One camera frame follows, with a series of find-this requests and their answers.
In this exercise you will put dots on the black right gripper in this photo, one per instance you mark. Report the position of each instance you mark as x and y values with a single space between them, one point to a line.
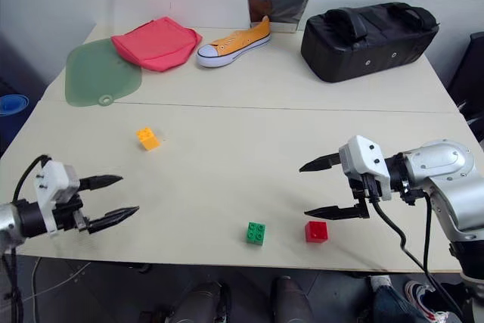
361 194

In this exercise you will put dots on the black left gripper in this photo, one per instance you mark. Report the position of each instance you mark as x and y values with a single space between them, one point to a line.
68 215

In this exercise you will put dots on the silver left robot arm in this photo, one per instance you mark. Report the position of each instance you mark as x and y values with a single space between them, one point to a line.
11 221

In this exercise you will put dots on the red toy brick cube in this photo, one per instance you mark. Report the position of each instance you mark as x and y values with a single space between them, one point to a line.
317 231

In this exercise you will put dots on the yellow toy brick cube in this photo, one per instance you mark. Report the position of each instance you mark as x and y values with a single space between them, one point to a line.
148 139

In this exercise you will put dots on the green toy brick cube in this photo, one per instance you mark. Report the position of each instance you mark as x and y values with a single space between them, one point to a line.
255 233

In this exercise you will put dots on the white person shoe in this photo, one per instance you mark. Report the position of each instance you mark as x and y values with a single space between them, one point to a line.
380 283

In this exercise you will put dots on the dark rounded shape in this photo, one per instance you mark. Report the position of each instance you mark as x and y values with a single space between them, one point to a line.
202 302
291 300

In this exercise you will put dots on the green translucent silicone mat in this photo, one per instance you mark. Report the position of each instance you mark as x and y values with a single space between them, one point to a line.
98 73

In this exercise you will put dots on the blue round container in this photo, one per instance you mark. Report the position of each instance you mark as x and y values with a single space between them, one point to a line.
11 105

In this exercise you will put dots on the blue jeans leg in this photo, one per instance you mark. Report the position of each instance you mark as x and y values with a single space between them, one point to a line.
393 306

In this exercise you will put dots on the black fabric carry bag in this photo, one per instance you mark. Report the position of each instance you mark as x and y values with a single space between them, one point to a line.
363 47

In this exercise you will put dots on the red white blue sneaker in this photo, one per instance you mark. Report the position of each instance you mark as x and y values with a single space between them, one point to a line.
425 298

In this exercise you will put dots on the red folded cloth bag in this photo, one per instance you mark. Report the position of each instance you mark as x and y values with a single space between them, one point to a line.
157 43

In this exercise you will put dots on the yellow canvas sneaker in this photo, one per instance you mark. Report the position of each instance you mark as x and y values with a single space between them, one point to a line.
234 45

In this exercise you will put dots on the dark foil packet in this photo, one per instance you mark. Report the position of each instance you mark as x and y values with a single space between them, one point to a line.
276 5

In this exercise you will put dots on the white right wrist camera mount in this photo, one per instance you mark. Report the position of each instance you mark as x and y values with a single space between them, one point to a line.
365 160

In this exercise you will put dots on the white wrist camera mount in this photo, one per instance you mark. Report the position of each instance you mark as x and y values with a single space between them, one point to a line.
365 160
51 181

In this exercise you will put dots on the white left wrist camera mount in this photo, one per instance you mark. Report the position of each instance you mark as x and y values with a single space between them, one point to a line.
51 181

